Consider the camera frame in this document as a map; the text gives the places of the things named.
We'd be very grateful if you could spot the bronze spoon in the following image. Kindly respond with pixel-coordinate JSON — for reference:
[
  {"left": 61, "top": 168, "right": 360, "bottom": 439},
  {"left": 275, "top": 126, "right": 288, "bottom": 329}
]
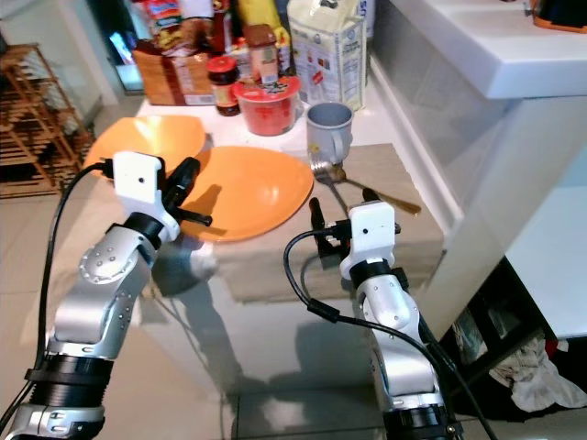
[{"left": 328, "top": 165, "right": 423, "bottom": 216}]

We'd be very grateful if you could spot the silver fork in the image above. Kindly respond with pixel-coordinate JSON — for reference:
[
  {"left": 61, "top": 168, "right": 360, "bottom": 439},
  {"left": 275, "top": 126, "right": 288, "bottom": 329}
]
[{"left": 310, "top": 158, "right": 351, "bottom": 217}]

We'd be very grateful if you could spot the beige placemat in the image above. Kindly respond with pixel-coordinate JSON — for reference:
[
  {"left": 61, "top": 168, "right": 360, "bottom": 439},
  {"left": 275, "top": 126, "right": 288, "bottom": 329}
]
[{"left": 220, "top": 142, "right": 446, "bottom": 303}]

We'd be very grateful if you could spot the flat orange plate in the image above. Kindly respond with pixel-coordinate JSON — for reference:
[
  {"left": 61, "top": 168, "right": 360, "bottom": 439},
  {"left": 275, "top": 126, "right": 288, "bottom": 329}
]
[{"left": 83, "top": 115, "right": 206, "bottom": 171}]

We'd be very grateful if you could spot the deep orange plate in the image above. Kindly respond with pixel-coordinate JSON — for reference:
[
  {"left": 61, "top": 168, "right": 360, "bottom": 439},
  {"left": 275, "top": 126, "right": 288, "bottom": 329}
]
[{"left": 180, "top": 145, "right": 315, "bottom": 244}]

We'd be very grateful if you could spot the grey mug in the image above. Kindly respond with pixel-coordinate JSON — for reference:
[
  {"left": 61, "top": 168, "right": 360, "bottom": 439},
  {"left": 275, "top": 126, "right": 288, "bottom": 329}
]
[{"left": 305, "top": 102, "right": 355, "bottom": 166}]

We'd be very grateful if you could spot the dark jar with red lid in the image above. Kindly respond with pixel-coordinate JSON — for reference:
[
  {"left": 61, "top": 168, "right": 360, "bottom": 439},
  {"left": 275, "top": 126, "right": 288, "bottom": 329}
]
[{"left": 207, "top": 55, "right": 241, "bottom": 117}]

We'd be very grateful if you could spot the brown cereal box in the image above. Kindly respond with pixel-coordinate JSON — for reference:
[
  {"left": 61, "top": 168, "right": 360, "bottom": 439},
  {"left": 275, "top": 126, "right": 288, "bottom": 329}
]
[{"left": 131, "top": 41, "right": 214, "bottom": 107}]

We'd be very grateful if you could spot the red instant noodle cup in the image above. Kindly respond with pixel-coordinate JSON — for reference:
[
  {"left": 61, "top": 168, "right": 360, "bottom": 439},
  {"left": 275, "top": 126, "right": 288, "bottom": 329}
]
[{"left": 234, "top": 75, "right": 302, "bottom": 138}]

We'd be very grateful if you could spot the jar with brown lid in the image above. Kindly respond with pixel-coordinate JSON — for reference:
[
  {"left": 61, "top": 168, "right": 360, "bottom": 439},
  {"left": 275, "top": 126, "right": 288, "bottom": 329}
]
[{"left": 245, "top": 24, "right": 283, "bottom": 87}]

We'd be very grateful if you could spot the red snack bag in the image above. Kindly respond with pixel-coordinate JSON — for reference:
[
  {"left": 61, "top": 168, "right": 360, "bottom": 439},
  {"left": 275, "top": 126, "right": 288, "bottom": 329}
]
[{"left": 144, "top": 0, "right": 194, "bottom": 52}]

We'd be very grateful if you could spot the wooden slatted rack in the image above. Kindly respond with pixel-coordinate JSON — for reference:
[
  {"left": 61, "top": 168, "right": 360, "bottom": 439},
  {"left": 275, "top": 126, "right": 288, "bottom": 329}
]
[{"left": 0, "top": 43, "right": 89, "bottom": 200}]

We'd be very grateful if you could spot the white milk carton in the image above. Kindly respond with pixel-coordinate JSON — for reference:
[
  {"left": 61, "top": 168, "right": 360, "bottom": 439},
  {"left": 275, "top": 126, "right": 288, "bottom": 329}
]
[{"left": 286, "top": 0, "right": 369, "bottom": 113}]

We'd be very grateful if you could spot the yellow snack bag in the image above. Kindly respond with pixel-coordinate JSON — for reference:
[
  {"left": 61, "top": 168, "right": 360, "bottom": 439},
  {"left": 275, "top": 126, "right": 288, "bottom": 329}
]
[{"left": 237, "top": 0, "right": 290, "bottom": 45}]

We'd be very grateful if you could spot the white counter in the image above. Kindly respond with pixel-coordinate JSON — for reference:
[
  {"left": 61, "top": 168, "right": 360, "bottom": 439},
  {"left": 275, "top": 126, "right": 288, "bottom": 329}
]
[{"left": 367, "top": 0, "right": 587, "bottom": 340}]

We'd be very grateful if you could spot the crumpled white cloth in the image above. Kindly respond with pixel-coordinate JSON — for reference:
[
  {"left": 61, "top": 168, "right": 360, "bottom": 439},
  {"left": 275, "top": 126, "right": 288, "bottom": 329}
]
[{"left": 486, "top": 337, "right": 587, "bottom": 415}]

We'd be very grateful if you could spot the orange and black appliance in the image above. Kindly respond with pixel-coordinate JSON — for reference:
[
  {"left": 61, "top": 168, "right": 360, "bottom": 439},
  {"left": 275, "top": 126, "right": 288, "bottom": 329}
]
[{"left": 530, "top": 0, "right": 587, "bottom": 35}]

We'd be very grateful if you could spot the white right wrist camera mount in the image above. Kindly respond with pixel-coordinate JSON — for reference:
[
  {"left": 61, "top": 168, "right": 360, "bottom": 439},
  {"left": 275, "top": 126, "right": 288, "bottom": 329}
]
[{"left": 346, "top": 201, "right": 399, "bottom": 268}]

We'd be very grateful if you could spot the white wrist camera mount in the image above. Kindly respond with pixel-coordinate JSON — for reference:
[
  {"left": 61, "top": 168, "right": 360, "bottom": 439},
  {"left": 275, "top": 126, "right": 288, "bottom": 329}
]
[
  {"left": 111, "top": 151, "right": 172, "bottom": 226},
  {"left": 346, "top": 201, "right": 399, "bottom": 268}
]

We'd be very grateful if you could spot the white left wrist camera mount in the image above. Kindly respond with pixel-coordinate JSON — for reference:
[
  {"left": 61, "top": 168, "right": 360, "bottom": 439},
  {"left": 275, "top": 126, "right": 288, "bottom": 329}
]
[{"left": 111, "top": 151, "right": 172, "bottom": 226}]

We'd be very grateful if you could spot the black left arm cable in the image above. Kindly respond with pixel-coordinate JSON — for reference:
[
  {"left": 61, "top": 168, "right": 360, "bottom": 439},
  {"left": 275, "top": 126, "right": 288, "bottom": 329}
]
[{"left": 0, "top": 159, "right": 116, "bottom": 432}]

